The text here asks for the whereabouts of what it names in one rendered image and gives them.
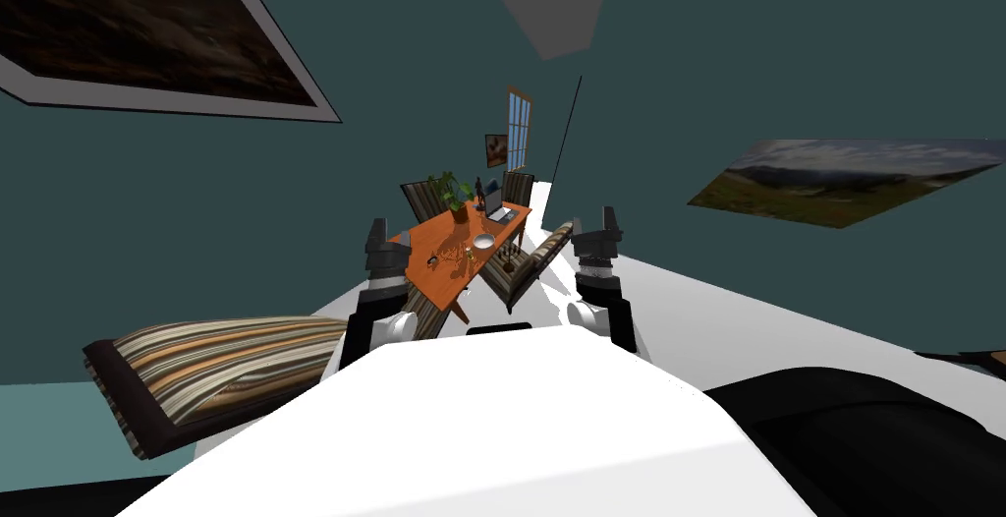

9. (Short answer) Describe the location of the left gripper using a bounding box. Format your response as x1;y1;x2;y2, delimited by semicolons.
364;217;414;281

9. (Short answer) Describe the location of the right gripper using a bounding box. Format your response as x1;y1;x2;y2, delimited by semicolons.
570;205;625;264

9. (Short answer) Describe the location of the striped dining chair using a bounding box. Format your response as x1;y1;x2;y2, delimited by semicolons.
399;179;453;224
399;284;453;342
501;170;537;208
478;221;576;316
82;315;352;462

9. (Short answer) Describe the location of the orange wooden dining table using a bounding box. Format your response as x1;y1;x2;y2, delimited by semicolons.
388;170;534;326

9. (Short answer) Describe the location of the blue paned window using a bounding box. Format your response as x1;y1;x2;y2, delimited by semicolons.
505;86;534;173

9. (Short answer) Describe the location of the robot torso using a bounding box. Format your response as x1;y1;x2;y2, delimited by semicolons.
116;323;820;517

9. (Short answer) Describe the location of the large dark framed picture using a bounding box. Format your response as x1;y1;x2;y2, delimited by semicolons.
0;0;343;125

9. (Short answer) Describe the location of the green landscape wall picture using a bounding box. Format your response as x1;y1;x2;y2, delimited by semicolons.
686;138;1006;231

